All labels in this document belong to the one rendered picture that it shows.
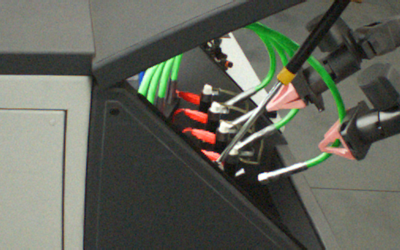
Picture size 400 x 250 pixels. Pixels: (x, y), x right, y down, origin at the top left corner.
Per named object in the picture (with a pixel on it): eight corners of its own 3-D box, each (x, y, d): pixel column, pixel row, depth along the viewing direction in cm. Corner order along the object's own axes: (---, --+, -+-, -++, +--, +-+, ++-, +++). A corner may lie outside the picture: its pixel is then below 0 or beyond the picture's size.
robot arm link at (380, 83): (437, 130, 102) (448, 96, 107) (404, 77, 98) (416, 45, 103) (383, 145, 111) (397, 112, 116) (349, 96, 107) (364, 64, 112)
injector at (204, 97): (209, 172, 166) (224, 95, 156) (189, 172, 165) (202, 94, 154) (207, 165, 168) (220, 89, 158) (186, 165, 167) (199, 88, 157)
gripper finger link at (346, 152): (305, 141, 120) (345, 126, 114) (320, 118, 125) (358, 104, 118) (324, 169, 122) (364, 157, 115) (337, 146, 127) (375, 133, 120)
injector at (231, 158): (232, 236, 146) (251, 155, 136) (210, 236, 145) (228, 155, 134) (229, 228, 148) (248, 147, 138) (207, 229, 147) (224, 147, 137)
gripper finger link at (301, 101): (253, 81, 133) (292, 58, 130) (273, 109, 136) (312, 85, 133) (253, 98, 127) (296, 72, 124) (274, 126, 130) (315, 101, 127)
